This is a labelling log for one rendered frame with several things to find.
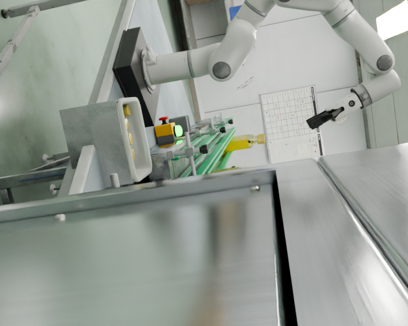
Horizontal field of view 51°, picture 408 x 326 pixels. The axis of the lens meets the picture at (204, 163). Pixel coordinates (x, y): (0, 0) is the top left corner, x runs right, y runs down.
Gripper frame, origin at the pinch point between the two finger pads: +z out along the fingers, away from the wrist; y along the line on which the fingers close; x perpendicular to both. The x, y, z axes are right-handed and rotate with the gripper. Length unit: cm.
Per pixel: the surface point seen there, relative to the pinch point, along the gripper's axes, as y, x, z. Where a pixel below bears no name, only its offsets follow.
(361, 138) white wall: 580, -129, -87
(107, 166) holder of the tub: -39, 20, 53
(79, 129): -39, 32, 55
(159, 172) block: -20, 12, 48
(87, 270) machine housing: -123, 13, 22
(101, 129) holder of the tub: -39, 30, 50
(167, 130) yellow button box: 21, 22, 49
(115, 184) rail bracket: -83, 16, 35
